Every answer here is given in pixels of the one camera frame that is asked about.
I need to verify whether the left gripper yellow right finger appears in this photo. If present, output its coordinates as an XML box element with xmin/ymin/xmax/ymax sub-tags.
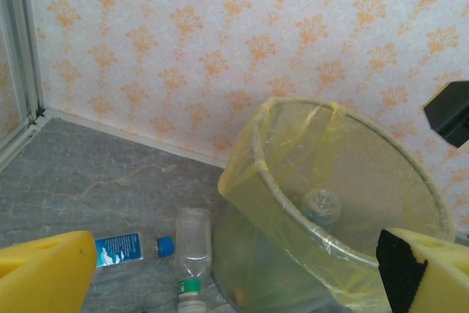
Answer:
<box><xmin>376</xmin><ymin>227</ymin><xmax>469</xmax><ymax>313</ymax></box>

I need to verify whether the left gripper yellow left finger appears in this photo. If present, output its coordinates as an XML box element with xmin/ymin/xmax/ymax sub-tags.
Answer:
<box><xmin>0</xmin><ymin>230</ymin><xmax>98</xmax><ymax>313</ymax></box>

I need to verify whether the blue label blue cap bottle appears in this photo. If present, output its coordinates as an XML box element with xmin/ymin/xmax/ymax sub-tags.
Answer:
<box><xmin>94</xmin><ymin>231</ymin><xmax>177</xmax><ymax>268</ymax></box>

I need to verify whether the clear plastic bottle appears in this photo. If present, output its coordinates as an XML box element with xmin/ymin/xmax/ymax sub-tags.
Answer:
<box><xmin>301</xmin><ymin>187</ymin><xmax>342</xmax><ymax>225</ymax></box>

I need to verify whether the clear bottle green white label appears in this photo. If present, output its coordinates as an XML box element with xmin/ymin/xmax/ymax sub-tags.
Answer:
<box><xmin>174</xmin><ymin>207</ymin><xmax>214</xmax><ymax>313</ymax></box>

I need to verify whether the round mesh waste bin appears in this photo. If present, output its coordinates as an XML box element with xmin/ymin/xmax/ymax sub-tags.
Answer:
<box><xmin>212</xmin><ymin>96</ymin><xmax>457</xmax><ymax>313</ymax></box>

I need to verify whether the mesh bin with plastic liner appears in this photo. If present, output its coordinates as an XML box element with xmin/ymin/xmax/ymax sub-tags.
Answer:
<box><xmin>218</xmin><ymin>96</ymin><xmax>457</xmax><ymax>312</ymax></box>

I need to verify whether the aluminium table edge rail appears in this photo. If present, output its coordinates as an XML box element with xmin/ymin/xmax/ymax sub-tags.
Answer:
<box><xmin>0</xmin><ymin>118</ymin><xmax>43</xmax><ymax>173</ymax></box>

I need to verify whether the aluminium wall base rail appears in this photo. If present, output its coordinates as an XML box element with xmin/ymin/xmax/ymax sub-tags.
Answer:
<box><xmin>42</xmin><ymin>106</ymin><xmax>230</xmax><ymax>170</ymax></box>

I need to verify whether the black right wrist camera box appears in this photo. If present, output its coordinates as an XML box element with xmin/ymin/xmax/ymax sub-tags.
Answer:
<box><xmin>423</xmin><ymin>80</ymin><xmax>469</xmax><ymax>150</ymax></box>

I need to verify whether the aluminium frame post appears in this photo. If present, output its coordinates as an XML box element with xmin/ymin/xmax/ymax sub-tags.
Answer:
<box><xmin>0</xmin><ymin>0</ymin><xmax>47</xmax><ymax>125</ymax></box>

